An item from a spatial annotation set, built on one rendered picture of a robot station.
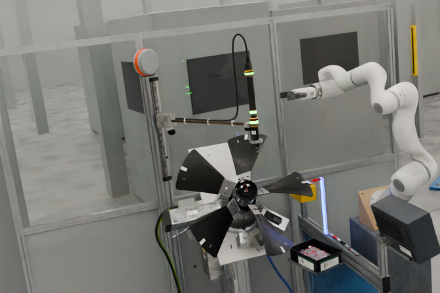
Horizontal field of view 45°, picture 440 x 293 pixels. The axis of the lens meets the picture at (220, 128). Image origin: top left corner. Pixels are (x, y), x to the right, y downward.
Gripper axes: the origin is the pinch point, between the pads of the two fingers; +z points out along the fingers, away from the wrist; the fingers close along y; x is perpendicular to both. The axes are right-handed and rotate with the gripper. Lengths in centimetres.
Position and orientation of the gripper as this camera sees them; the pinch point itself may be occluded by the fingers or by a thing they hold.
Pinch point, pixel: (285, 96)
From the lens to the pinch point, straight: 274.9
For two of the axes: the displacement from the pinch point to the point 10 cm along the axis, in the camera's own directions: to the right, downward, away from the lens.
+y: -2.8, -1.6, 9.5
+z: -9.5, 1.6, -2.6
